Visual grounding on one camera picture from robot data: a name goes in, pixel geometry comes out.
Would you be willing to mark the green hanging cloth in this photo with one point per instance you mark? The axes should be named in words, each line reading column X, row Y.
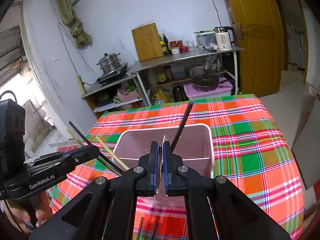
column 69, row 18

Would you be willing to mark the dark sauce bottle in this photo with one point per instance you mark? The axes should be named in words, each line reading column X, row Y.
column 166, row 43

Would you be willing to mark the plaid tablecloth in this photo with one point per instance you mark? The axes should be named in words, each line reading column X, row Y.
column 249, row 149

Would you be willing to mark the wooden cutting board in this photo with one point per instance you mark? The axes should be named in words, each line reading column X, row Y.
column 147, row 42

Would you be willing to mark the wooden door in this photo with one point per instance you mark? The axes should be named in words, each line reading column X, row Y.
column 260, row 35

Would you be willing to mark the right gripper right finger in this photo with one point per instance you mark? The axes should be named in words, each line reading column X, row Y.
column 215, row 207

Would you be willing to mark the steel kitchen counter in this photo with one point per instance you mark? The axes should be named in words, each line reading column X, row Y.
column 159, row 77

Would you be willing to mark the black wok pan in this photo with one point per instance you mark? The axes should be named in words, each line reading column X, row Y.
column 206, row 82

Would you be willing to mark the induction cooker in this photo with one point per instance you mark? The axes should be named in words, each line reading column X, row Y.
column 113, row 75

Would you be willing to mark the person left hand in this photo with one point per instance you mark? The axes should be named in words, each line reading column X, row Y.
column 18, row 216

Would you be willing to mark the steel steamer pot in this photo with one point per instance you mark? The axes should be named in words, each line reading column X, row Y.
column 109, row 62

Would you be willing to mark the white electric kettle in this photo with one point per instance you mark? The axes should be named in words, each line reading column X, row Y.
column 225, row 37

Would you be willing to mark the red lid jar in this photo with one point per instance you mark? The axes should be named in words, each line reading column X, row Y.
column 174, row 47

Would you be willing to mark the pink small basket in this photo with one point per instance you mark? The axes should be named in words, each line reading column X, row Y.
column 128, row 96

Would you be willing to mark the purple lid storage box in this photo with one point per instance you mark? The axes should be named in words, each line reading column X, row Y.
column 223, row 89

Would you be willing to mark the black chopstick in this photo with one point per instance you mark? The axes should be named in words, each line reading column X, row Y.
column 153, row 237
column 103, row 159
column 181, row 126
column 140, row 228

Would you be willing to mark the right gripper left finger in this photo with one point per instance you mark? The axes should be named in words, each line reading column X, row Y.
column 105, row 209

